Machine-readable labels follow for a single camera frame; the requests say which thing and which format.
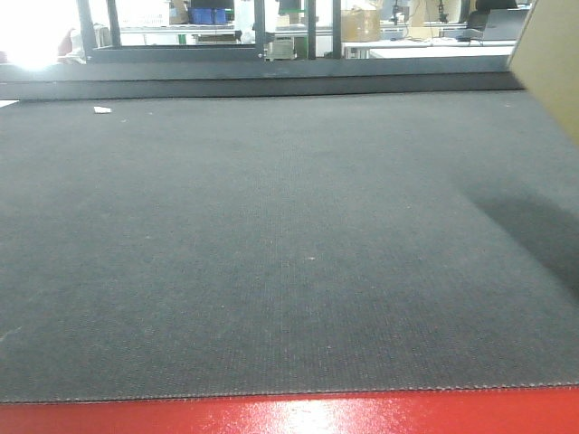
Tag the tall brown cardboard box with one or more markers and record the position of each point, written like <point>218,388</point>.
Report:
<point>545,60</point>

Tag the dark metal frame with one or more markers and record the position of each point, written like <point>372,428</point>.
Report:
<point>116,52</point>

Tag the white workbench table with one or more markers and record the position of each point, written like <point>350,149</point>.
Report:
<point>436,48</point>

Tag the blue storage bins background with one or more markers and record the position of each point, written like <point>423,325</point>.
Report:
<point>207,16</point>

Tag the black conveyor belt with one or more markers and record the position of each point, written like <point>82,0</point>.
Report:
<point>203,247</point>

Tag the brown cardboard box background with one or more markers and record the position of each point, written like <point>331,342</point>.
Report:
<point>360,25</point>

